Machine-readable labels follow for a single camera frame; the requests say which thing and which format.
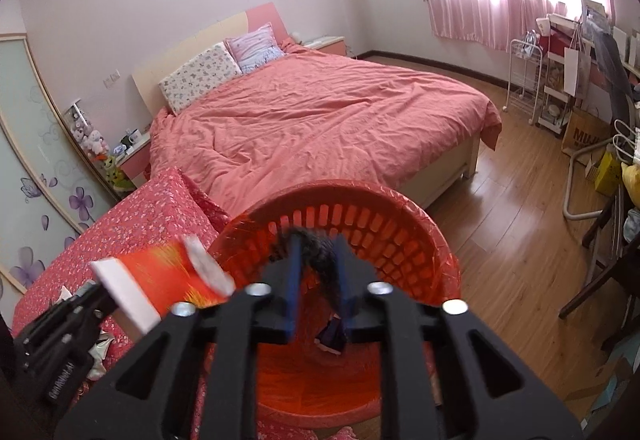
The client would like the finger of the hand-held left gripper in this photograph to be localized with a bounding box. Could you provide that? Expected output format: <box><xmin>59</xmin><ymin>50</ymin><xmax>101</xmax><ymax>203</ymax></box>
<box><xmin>70</xmin><ymin>284</ymin><xmax>118</xmax><ymax>321</ymax></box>

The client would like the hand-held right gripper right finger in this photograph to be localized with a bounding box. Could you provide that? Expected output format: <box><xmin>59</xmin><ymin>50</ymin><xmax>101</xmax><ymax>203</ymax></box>
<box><xmin>332</xmin><ymin>235</ymin><xmax>586</xmax><ymax>440</ymax></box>

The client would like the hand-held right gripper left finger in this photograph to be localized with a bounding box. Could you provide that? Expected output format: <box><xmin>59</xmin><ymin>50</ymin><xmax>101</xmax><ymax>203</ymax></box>
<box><xmin>54</xmin><ymin>235</ymin><xmax>311</xmax><ymax>440</ymax></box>

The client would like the dark fuzzy cloth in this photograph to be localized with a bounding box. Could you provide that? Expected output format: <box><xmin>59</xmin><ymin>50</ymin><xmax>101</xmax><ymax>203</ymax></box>
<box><xmin>275</xmin><ymin>226</ymin><xmax>351</xmax><ymax>321</ymax></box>

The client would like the orange white carton box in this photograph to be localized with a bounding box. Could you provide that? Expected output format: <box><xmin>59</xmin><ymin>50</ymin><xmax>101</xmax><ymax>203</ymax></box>
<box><xmin>89</xmin><ymin>235</ymin><xmax>236</xmax><ymax>338</ymax></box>

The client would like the orange plastic basket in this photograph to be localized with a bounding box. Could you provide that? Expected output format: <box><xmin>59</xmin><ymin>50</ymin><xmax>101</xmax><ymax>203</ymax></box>
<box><xmin>202</xmin><ymin>180</ymin><xmax>463</xmax><ymax>431</ymax></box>

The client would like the white crumpled paper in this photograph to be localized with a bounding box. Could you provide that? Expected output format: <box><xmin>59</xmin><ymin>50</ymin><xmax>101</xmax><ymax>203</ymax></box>
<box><xmin>85</xmin><ymin>327</ymin><xmax>121</xmax><ymax>381</ymax></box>

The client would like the dark purple packet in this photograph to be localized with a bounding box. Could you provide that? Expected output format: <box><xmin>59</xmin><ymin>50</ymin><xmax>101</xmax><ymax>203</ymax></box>
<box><xmin>312</xmin><ymin>317</ymin><xmax>348</xmax><ymax>353</ymax></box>

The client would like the red floral blanket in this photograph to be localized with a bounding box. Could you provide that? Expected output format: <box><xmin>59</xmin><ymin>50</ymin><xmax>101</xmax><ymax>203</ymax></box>
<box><xmin>11</xmin><ymin>166</ymin><xmax>361</xmax><ymax>440</ymax></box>

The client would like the green plush toy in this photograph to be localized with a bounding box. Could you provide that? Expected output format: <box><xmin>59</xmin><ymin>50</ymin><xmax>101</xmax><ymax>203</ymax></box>
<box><xmin>97</xmin><ymin>155</ymin><xmax>133</xmax><ymax>193</ymax></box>

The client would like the pink white nightstand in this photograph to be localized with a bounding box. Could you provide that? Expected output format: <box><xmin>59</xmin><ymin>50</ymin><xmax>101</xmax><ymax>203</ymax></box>
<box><xmin>114</xmin><ymin>135</ymin><xmax>153</xmax><ymax>188</ymax></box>
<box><xmin>300</xmin><ymin>35</ymin><xmax>347</xmax><ymax>57</ymax></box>

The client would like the bed with pink cover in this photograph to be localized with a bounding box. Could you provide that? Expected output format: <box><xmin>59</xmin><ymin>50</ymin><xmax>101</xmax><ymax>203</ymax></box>
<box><xmin>147</xmin><ymin>42</ymin><xmax>503</xmax><ymax>221</ymax></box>

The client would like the flower print sliding wardrobe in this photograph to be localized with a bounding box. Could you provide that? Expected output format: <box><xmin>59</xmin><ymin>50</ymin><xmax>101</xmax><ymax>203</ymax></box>
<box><xmin>0</xmin><ymin>32</ymin><xmax>126</xmax><ymax>301</ymax></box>

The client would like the plush toy display case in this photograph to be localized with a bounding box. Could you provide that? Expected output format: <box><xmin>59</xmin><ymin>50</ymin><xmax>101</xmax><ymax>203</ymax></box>
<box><xmin>64</xmin><ymin>99</ymin><xmax>108</xmax><ymax>166</ymax></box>

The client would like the white floral pillow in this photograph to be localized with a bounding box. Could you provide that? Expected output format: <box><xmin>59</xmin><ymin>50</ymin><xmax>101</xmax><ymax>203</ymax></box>
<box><xmin>158</xmin><ymin>42</ymin><xmax>243</xmax><ymax>116</ymax></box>

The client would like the white tubular stand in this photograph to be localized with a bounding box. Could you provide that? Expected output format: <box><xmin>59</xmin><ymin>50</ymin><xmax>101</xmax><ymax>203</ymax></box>
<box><xmin>562</xmin><ymin>140</ymin><xmax>623</xmax><ymax>222</ymax></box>

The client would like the pink striped pillow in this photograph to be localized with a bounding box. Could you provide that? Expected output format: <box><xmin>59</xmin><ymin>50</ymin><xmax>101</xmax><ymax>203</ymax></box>
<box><xmin>225</xmin><ymin>22</ymin><xmax>286</xmax><ymax>75</ymax></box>

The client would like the dark wooden chair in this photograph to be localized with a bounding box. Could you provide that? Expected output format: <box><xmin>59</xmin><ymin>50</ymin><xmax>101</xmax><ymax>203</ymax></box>
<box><xmin>557</xmin><ymin>190</ymin><xmax>640</xmax><ymax>356</ymax></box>

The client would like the white shelf trolley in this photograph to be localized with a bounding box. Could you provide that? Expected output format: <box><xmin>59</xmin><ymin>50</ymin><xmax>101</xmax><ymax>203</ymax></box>
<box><xmin>539</xmin><ymin>54</ymin><xmax>576</xmax><ymax>137</ymax></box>

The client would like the cream pink headboard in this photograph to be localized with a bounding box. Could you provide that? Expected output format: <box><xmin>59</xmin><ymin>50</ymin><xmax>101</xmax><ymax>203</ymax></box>
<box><xmin>131</xmin><ymin>2</ymin><xmax>291</xmax><ymax>121</ymax></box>

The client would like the brown paper bag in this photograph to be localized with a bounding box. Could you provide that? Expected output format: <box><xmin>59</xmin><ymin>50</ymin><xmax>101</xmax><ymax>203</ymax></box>
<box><xmin>561</xmin><ymin>107</ymin><xmax>613</xmax><ymax>161</ymax></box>

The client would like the yellow box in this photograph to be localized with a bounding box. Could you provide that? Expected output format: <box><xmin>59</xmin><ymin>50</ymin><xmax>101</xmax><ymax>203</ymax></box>
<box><xmin>595</xmin><ymin>150</ymin><xmax>623</xmax><ymax>196</ymax></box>

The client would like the white paper bag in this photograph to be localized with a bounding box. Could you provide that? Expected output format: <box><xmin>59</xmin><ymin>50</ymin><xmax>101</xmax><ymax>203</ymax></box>
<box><xmin>564</xmin><ymin>27</ymin><xmax>593</xmax><ymax>101</ymax></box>

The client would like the black mesh office chair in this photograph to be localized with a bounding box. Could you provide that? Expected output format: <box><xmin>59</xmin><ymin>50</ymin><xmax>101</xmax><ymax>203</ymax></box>
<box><xmin>592</xmin><ymin>32</ymin><xmax>636</xmax><ymax>131</ymax></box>

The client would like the cream bed frame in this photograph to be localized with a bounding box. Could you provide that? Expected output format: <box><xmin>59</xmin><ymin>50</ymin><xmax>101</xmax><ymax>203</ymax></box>
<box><xmin>417</xmin><ymin>137</ymin><xmax>482</xmax><ymax>212</ymax></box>

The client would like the white wire rack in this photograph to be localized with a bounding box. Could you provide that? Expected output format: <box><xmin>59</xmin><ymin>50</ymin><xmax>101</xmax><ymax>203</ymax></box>
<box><xmin>507</xmin><ymin>37</ymin><xmax>546</xmax><ymax>123</ymax></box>

